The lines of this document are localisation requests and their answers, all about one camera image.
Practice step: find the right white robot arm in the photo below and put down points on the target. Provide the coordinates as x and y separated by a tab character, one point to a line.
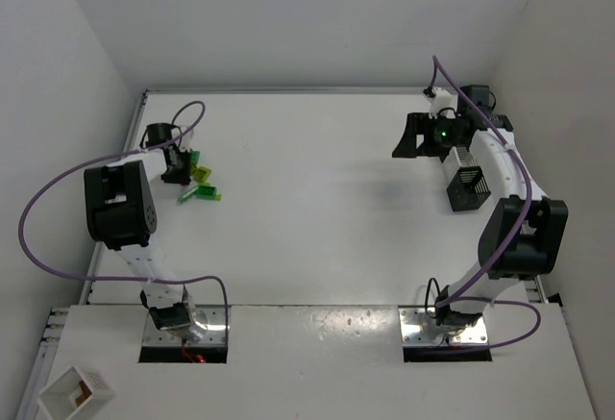
481	162

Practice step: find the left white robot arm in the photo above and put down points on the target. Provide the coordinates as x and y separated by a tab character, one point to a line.
121	213

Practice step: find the yellow-green lego brick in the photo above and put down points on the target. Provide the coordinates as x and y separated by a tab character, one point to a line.
200	174

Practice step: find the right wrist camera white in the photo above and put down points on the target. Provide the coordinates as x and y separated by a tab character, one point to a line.
441	101

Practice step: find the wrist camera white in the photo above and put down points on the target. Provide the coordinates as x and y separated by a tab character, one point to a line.
182	137
441	101

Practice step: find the large green lego brick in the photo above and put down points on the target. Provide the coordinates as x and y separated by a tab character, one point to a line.
206	192

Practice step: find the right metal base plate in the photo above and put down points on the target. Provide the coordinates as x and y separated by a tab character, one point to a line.
419	331

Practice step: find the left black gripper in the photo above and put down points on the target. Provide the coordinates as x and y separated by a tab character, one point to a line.
178	165

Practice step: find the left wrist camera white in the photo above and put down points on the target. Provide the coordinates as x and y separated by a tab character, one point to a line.
182	137

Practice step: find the near black slatted container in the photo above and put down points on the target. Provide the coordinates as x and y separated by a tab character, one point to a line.
468	189

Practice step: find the metal base plate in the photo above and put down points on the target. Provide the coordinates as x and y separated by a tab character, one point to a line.
419	331
208	331

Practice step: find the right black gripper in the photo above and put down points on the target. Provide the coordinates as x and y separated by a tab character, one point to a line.
424	133

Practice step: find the middle white slatted container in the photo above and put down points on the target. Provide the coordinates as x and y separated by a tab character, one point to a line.
458	158

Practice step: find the white slatted container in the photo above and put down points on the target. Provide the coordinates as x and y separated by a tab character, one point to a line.
75	394
458	158

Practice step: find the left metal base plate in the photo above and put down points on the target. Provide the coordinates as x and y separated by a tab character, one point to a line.
208	331

